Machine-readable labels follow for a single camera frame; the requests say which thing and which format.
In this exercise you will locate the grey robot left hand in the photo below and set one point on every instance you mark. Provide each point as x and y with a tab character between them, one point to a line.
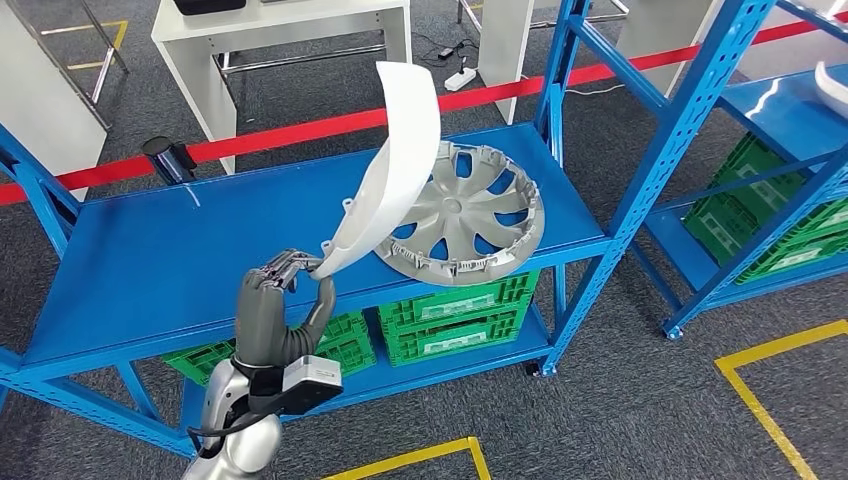
258	318

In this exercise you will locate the white curved car body part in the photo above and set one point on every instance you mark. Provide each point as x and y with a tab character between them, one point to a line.
397	166
833	93

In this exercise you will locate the blue metal shelf rack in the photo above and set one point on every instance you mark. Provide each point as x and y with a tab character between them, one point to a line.
788	112
199	252

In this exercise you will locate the red barrier belt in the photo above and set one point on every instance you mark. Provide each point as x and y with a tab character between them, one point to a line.
265	138

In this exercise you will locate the silver wheel hubcap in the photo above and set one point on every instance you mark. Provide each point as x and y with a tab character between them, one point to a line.
464	212

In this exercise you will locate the yellow floor tape square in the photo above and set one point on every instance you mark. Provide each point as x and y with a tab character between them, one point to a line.
121	36
478	458
782	344

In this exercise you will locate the white table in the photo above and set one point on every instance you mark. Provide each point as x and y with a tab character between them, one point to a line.
278	23

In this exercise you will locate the white board panel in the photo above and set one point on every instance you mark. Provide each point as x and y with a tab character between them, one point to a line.
503	53
659	40
40	106

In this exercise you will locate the white power strip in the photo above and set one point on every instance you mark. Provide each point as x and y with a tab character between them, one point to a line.
459	80

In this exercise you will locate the black case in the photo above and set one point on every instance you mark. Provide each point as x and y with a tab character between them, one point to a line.
208	5

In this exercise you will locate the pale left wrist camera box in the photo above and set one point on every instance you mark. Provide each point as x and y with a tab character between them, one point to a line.
311	371

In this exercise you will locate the black barrier belt post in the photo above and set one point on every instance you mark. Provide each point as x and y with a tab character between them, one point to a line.
166	159

